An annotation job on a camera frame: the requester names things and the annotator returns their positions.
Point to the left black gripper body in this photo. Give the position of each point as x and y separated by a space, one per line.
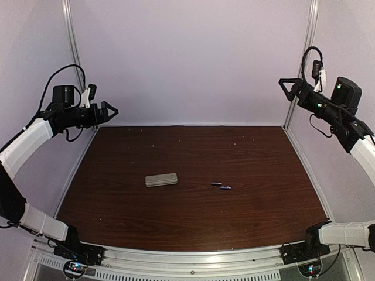
84 120

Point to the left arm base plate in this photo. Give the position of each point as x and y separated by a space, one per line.
86 254

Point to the front aluminium rail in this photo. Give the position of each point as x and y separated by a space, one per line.
264 263

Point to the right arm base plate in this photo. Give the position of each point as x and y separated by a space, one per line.
300 252

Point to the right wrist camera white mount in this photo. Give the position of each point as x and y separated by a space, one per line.
319 75

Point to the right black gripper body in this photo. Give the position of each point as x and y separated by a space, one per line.
327 111

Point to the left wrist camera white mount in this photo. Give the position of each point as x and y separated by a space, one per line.
87 95

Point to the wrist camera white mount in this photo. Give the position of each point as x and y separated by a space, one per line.
87 95
319 75

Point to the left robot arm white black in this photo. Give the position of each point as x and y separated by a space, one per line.
60 115

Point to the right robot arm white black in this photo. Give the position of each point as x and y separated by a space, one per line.
357 139

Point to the right aluminium frame post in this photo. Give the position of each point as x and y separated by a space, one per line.
309 41

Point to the grey remote control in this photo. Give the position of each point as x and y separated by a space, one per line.
161 180

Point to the left aluminium frame post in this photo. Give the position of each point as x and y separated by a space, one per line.
71 37

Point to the aluminium frame post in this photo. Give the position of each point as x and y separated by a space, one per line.
71 37
309 41

